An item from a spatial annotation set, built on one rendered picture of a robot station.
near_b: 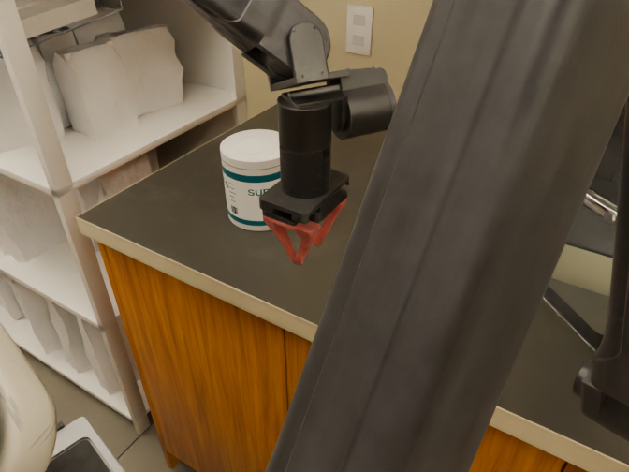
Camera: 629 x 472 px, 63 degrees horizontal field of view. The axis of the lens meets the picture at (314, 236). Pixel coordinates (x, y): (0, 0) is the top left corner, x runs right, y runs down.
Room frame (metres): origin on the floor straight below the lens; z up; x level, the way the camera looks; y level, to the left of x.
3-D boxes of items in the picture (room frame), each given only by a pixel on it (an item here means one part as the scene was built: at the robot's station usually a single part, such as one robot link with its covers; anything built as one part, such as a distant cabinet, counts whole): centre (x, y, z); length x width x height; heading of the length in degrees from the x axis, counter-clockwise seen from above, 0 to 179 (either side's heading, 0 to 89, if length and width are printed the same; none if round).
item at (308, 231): (0.50, 0.01, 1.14); 0.07 x 0.07 x 0.09; 59
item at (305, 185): (0.51, 0.01, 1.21); 0.10 x 0.07 x 0.07; 149
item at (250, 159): (0.84, 0.10, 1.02); 0.13 x 0.13 x 0.15
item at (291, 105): (0.51, 0.00, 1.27); 0.07 x 0.06 x 0.07; 116
